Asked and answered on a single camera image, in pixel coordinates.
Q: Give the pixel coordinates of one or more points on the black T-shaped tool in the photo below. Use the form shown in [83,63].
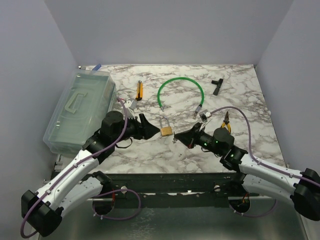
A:
[218,84]

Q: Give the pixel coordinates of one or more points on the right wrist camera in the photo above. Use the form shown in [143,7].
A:
[204,115]

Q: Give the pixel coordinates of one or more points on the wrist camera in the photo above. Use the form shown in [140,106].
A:
[130,106]
[204,115]

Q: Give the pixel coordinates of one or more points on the clear plastic storage box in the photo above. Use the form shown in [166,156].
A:
[88,96]

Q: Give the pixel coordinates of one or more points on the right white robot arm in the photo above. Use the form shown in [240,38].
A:
[300,189]

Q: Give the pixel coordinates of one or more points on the brass padlock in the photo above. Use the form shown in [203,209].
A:
[165,127]

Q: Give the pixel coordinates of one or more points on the yellow handled pliers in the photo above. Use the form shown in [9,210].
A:
[226,123]

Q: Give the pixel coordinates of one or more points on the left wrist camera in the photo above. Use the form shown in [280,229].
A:
[130,106]

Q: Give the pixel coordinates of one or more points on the blue pen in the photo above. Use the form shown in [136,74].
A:
[97,67]

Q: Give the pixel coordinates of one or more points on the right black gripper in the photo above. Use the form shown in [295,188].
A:
[187,137]

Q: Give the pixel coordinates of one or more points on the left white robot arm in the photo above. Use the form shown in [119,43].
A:
[45,208]

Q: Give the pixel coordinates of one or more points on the green cable lock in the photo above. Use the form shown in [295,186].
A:
[198,108]

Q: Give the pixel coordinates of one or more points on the yellow utility knife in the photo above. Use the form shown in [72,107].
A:
[139,91]

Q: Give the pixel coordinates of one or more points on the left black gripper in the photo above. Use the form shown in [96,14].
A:
[144,129]

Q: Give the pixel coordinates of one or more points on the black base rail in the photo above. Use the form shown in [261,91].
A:
[156,190]

